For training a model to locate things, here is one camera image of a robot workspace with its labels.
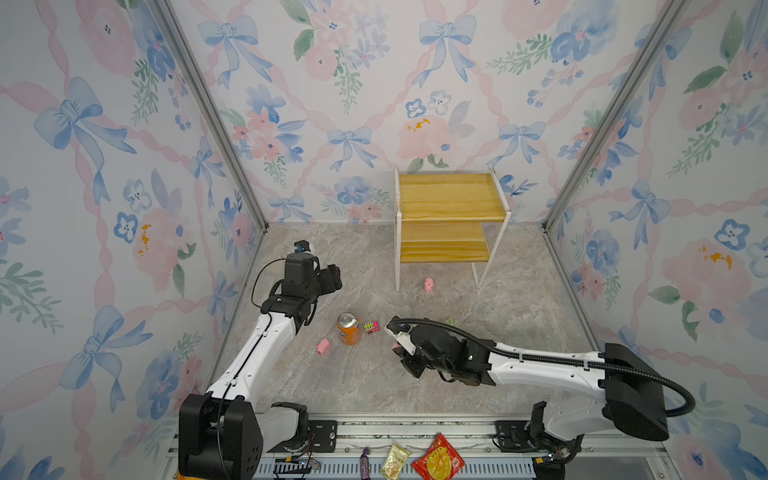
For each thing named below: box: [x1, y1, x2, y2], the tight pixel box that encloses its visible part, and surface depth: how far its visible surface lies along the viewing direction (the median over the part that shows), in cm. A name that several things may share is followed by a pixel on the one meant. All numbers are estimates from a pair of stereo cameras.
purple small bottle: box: [360, 447, 370, 480], surface depth 72 cm
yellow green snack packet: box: [380, 440, 412, 480], surface depth 71 cm
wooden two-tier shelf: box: [394, 166, 512, 293], surface depth 85 cm
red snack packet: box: [411, 432, 466, 480], surface depth 71 cm
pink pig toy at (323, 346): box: [316, 338, 331, 355], surface depth 89 cm
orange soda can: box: [336, 311, 362, 346], surface depth 84 cm
